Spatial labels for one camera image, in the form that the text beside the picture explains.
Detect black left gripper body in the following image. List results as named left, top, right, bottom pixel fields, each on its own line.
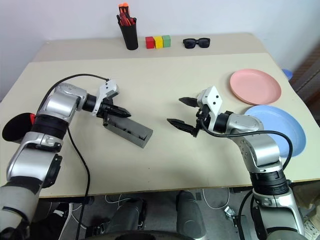
left=96, top=98, right=115, bottom=127

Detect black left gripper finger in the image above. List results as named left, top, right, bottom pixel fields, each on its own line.
left=112, top=111, right=132, bottom=119
left=111, top=105, right=131, bottom=115

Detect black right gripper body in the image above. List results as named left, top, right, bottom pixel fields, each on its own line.
left=192, top=104, right=211, bottom=138

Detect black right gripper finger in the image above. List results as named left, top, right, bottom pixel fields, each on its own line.
left=166, top=118, right=198, bottom=136
left=178, top=96, right=200, bottom=108

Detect grey glasses case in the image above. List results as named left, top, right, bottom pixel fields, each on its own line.
left=103, top=116, right=154, bottom=149

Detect black sunglasses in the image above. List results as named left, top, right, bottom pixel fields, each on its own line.
left=182, top=37, right=211, bottom=50

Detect pink plate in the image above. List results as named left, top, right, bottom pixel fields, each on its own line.
left=229, top=69, right=282, bottom=106

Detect tall black pen holder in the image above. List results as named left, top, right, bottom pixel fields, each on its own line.
left=119, top=22, right=139, bottom=51

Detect blue plate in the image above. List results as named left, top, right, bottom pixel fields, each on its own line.
left=243, top=104, right=307, bottom=158

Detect dark grey rounded shape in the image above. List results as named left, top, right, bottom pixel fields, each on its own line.
left=109, top=197, right=148, bottom=231
left=176, top=190, right=207, bottom=240

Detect wide black cup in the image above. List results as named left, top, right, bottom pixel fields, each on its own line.
left=1, top=112, right=36, bottom=145

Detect blue round container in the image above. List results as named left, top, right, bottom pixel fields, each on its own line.
left=282, top=68, right=294, bottom=81

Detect grey caster wheel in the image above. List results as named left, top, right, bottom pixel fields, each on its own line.
left=224, top=206, right=237, bottom=221

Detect orange capped black marker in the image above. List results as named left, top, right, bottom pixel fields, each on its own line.
left=118, top=2, right=130, bottom=20

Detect dark brown wooden furniture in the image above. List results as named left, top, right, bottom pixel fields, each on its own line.
left=291, top=47, right=320, bottom=106

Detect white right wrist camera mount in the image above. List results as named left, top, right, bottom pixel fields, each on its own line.
left=196, top=85, right=223, bottom=131

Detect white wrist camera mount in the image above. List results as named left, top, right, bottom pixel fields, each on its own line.
left=196, top=85, right=223, bottom=131
left=94, top=79, right=121, bottom=117

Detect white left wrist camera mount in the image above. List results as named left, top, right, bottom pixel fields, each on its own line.
left=94, top=79, right=121, bottom=117

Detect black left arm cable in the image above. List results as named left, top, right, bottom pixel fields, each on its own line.
left=37, top=73, right=111, bottom=240

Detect white floor cable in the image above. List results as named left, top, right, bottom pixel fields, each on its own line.
left=59, top=202, right=76, bottom=240
left=104, top=193, right=131, bottom=208
left=202, top=188, right=231, bottom=210

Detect black table frame bar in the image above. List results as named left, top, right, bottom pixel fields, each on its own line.
left=42, top=196, right=95, bottom=205

